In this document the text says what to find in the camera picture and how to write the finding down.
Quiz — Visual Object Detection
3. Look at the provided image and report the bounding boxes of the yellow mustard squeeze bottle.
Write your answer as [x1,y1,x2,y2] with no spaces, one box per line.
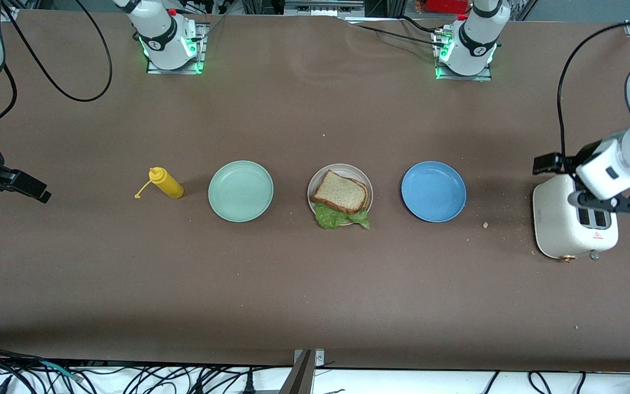
[135,167,185,200]

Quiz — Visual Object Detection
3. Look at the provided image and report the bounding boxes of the brown-crust bread slice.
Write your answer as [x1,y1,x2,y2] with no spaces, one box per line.
[311,170,370,215]

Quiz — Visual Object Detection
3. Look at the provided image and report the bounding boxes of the green lettuce leaf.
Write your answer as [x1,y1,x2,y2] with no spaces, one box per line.
[314,204,371,230]

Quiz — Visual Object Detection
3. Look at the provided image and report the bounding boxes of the blue round plate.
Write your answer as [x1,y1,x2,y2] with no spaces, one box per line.
[401,161,467,223]

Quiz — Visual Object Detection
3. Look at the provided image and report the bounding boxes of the beige round plate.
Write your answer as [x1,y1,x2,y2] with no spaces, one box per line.
[307,163,374,219]

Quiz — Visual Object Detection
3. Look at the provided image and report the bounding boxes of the mint green round plate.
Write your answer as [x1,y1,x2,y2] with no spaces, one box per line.
[208,160,275,223]

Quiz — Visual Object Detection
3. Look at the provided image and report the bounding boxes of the white two-slot toaster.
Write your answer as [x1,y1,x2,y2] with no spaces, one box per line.
[532,172,620,262]

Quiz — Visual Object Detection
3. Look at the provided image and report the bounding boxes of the red box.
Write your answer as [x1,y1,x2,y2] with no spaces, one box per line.
[427,0,469,14]

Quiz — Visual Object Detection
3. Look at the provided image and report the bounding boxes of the brown table cover mat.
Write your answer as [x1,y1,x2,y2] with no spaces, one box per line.
[0,10,630,374]

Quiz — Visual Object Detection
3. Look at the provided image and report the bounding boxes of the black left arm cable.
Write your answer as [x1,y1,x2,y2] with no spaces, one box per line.
[557,19,630,165]

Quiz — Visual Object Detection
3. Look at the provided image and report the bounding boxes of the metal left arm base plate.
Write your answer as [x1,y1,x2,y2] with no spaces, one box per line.
[434,27,493,82]

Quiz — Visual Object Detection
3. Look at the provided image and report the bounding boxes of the teal cable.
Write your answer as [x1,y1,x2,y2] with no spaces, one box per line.
[36,360,83,382]

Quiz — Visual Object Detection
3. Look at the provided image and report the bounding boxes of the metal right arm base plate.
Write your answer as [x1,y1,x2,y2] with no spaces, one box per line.
[145,22,207,74]

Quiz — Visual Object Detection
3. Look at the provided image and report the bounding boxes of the black base power cable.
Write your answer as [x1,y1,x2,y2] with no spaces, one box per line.
[348,15,444,49]

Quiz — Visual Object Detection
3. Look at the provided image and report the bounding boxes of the aluminium profile bracket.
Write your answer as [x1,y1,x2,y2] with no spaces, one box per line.
[279,349,326,394]

